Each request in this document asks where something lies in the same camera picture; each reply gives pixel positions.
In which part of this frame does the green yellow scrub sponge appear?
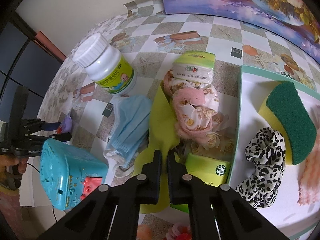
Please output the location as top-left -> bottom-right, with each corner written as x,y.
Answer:
258,82 -> 317,165

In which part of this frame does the white pill bottle green label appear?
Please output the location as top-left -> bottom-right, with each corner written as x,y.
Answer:
73,33 -> 136,95

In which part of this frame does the purple cartoon packet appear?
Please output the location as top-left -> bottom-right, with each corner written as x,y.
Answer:
56,113 -> 73,134

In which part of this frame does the green tissue pack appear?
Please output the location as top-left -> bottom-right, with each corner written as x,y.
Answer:
167,150 -> 231,213
172,51 -> 215,84

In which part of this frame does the floral painting canvas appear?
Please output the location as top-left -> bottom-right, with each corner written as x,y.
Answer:
163,0 -> 319,61

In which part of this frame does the patterned tablecloth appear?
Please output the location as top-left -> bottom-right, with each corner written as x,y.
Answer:
38,0 -> 319,158

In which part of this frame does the red pipe cleaner flower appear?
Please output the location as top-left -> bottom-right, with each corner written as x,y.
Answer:
164,223 -> 192,240

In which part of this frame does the teal plastic toy box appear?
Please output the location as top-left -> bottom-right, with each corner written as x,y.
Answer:
40,138 -> 108,211

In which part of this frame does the lime green cloth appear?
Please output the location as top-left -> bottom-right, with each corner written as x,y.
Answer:
132,80 -> 190,214

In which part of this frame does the white tray teal rim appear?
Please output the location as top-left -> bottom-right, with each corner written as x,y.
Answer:
228,65 -> 319,239

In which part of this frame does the pink fluffy towel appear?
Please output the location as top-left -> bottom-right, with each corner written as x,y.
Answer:
297,104 -> 320,207

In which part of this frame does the leopard print scrunchie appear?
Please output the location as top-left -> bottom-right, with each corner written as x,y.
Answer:
235,127 -> 286,208

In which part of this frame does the blue face mask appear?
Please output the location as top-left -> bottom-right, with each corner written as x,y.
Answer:
103,95 -> 152,178

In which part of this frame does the person's left hand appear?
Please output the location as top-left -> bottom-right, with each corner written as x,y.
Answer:
0,154 -> 28,188

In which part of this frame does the black cable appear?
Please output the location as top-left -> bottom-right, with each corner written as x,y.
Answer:
26,162 -> 59,223

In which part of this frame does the pink floral fabric bundle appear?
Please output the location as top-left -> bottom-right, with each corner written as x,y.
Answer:
163,70 -> 219,144

